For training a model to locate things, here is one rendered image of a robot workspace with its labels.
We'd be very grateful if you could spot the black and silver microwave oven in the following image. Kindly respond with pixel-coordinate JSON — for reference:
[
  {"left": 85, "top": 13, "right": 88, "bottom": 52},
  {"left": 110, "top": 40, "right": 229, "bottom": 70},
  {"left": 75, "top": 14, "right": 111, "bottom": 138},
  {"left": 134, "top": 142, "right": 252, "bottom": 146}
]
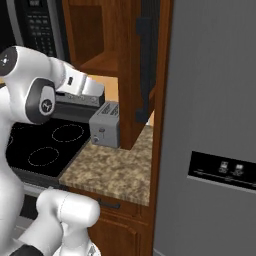
[{"left": 0, "top": 0, "right": 70, "bottom": 63}]

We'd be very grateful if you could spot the tall wooden side panel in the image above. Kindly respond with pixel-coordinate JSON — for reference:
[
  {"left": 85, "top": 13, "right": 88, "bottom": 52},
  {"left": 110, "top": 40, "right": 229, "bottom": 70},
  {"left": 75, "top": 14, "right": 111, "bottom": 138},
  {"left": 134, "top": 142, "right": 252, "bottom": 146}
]
[{"left": 147, "top": 0, "right": 175, "bottom": 256}]

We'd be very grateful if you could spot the wooden drawer front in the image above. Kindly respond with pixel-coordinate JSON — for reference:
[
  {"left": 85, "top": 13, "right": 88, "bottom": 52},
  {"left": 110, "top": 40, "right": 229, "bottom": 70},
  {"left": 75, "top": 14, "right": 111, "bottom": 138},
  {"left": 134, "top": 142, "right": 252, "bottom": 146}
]
[{"left": 68, "top": 187, "right": 152, "bottom": 219}]

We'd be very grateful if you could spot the black stove with hob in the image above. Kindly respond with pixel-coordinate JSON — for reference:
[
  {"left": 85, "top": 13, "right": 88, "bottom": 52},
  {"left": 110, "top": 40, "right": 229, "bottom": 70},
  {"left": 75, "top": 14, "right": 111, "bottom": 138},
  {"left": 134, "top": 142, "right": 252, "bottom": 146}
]
[{"left": 0, "top": 90, "right": 106, "bottom": 234}]

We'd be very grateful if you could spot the open wooden wall cabinet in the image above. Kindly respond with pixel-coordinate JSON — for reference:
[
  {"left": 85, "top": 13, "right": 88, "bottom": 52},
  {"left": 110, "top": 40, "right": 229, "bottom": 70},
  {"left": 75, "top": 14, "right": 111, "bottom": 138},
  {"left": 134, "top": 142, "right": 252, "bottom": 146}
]
[{"left": 61, "top": 0, "right": 143, "bottom": 78}]

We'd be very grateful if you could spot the grey fridge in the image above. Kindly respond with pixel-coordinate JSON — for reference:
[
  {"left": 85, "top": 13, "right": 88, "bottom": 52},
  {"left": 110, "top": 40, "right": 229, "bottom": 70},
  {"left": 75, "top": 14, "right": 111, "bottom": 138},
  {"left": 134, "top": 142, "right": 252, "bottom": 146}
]
[{"left": 152, "top": 0, "right": 256, "bottom": 256}]

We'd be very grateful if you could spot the black cabinet door handle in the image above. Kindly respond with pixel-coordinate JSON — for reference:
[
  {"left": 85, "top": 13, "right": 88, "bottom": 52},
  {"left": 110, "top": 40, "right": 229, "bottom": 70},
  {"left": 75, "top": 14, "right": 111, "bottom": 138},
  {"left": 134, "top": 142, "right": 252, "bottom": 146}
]
[{"left": 134, "top": 17, "right": 152, "bottom": 123}]

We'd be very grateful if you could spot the black drawer handle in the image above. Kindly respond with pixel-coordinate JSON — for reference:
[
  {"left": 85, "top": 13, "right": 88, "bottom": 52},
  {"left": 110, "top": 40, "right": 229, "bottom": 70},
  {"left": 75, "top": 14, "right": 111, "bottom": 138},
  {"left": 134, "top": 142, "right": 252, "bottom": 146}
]
[{"left": 96, "top": 198, "right": 122, "bottom": 211}]

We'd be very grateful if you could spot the wooden cabinet door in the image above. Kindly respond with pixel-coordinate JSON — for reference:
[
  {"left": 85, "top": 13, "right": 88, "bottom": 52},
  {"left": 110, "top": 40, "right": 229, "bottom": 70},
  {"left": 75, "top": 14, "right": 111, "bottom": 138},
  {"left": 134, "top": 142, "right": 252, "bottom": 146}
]
[{"left": 117, "top": 0, "right": 162, "bottom": 151}]

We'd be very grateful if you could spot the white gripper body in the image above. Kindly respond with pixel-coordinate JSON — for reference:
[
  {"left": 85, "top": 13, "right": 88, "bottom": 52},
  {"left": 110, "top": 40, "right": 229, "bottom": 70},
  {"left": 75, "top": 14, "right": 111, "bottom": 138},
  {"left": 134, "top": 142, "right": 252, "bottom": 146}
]
[{"left": 81, "top": 74, "right": 105, "bottom": 98}]

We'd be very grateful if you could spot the wooden base cupboard door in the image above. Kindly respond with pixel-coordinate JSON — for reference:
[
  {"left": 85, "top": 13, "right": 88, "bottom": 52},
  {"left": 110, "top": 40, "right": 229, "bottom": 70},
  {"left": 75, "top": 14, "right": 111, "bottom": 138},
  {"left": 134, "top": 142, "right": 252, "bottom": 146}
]
[{"left": 86, "top": 215, "right": 149, "bottom": 256}]

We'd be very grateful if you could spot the grey toaster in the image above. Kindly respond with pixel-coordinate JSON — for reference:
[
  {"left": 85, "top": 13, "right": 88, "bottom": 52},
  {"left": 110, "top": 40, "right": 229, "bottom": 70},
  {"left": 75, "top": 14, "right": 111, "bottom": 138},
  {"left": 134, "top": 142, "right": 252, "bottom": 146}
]
[{"left": 88, "top": 100, "right": 121, "bottom": 149}]

